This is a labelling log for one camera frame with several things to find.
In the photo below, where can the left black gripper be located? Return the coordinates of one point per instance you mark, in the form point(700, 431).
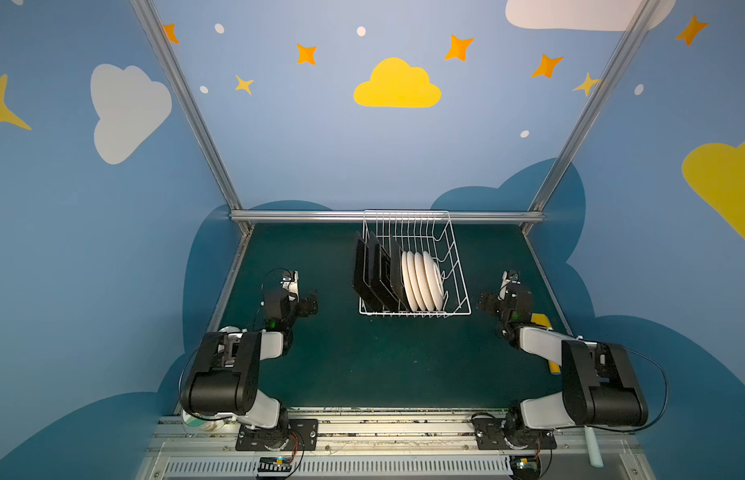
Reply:
point(303, 303)

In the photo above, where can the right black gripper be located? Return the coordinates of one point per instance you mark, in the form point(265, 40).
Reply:
point(493, 303)

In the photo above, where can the black square floral plate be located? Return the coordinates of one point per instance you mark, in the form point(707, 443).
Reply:
point(360, 281)
point(372, 241)
point(383, 275)

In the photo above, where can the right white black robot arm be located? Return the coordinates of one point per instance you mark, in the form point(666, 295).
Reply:
point(600, 388)

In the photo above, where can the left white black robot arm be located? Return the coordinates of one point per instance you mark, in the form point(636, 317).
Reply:
point(222, 382)

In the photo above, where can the yellow toy spatula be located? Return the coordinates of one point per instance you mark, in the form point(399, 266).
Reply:
point(544, 321)

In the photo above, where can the white round plate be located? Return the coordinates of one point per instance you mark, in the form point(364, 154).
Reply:
point(415, 281)
point(414, 306)
point(423, 281)
point(435, 281)

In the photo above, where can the left small circuit board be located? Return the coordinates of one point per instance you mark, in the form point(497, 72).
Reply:
point(274, 467)

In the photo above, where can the small circuit board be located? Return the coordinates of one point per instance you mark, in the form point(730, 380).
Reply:
point(274, 467)
point(525, 468)

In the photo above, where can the round clear lidded container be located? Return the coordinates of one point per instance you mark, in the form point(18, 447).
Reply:
point(194, 424)

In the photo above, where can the right small circuit board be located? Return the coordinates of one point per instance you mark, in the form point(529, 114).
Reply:
point(525, 468)

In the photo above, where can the light blue toy spatula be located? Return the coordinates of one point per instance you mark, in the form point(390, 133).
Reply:
point(593, 448)

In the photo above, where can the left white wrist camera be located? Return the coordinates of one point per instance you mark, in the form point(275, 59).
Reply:
point(290, 283)

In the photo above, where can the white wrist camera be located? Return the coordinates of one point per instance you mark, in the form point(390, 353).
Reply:
point(290, 283)
point(509, 277)

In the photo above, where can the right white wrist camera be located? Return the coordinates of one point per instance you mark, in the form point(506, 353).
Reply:
point(509, 277)

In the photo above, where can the white wire dish rack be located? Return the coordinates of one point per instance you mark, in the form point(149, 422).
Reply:
point(422, 231)

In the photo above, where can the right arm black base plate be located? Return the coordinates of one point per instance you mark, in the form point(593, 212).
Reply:
point(493, 434)

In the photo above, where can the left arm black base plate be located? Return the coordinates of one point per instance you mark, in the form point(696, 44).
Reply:
point(289, 435)

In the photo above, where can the aluminium rail base frame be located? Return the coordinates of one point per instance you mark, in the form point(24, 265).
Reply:
point(386, 443)

